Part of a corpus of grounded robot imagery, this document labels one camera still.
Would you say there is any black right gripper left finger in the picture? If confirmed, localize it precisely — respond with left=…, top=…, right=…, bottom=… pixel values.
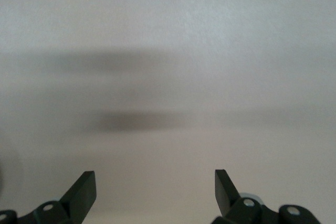
left=0, top=170, right=97, bottom=224

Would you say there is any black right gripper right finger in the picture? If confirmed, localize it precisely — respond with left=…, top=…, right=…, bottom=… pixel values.
left=212, top=169, right=320, bottom=224

